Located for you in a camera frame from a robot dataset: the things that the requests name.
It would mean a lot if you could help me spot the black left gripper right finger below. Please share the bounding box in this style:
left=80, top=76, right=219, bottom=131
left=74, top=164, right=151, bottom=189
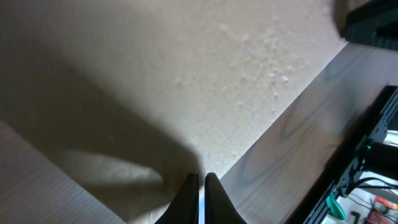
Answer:
left=205, top=172, right=246, bottom=224

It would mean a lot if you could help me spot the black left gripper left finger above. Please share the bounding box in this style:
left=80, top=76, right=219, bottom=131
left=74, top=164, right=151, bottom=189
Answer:
left=155, top=174, right=199, bottom=224

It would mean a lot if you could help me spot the brown cardboard box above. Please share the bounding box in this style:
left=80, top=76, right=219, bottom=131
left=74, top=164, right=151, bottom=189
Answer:
left=1, top=1, right=348, bottom=223

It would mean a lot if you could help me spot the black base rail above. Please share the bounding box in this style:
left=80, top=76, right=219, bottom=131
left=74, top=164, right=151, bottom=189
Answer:
left=285, top=86, right=397, bottom=223

